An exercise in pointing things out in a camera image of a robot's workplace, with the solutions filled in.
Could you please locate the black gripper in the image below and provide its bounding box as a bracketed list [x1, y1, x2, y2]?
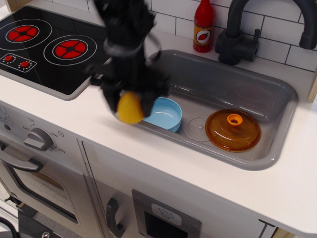
[85, 50, 171, 117]

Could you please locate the yellow toy corn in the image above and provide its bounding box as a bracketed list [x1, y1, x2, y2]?
[116, 91, 145, 124]

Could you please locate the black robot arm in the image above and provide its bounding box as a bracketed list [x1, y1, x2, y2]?
[85, 0, 171, 117]

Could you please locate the light blue bowl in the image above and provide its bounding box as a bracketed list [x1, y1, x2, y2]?
[143, 97, 182, 132]

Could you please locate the clear sink drain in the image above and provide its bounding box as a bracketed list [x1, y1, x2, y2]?
[187, 117, 210, 142]

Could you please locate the grey plastic sink basin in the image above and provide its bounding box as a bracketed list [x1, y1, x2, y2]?
[109, 49, 299, 171]

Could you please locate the black toy stovetop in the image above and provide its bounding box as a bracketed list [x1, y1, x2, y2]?
[0, 6, 109, 101]

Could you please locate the grey oven knob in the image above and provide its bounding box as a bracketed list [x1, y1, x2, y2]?
[24, 127, 53, 151]

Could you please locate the red ketchup bottle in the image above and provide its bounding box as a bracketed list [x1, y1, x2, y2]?
[193, 0, 215, 53]

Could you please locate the orange transparent pot lid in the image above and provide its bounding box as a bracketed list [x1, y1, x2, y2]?
[205, 109, 262, 152]

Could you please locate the black toy faucet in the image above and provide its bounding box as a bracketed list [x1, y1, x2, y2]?
[215, 0, 317, 65]

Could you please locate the oven door with window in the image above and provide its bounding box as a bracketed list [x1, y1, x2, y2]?
[0, 142, 104, 238]

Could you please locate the grey dishwasher panel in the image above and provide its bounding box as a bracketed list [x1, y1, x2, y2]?
[132, 190, 202, 238]

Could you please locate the grey oven door handle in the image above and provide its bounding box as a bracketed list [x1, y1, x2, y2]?
[0, 142, 43, 173]

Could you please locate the grey cabinet door handle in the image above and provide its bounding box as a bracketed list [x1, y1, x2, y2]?
[106, 198, 125, 238]

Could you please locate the black cable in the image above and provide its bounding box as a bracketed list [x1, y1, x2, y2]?
[0, 218, 19, 238]

